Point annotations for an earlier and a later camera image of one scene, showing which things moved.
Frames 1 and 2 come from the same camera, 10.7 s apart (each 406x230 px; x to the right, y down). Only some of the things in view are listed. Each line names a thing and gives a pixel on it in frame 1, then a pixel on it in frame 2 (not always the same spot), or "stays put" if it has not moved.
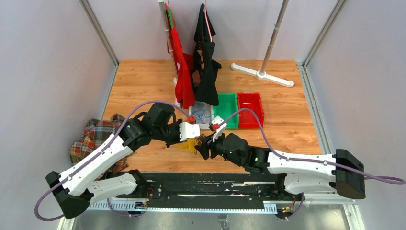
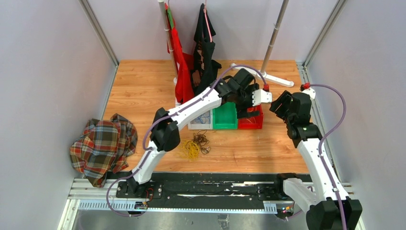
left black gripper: (177, 140) -> (242, 111)
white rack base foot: (259, 75) stays put
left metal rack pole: (163, 10) stays put
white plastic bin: (203, 113) stays put
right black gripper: (207, 143) -> (277, 105)
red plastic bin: (253, 101) stays put
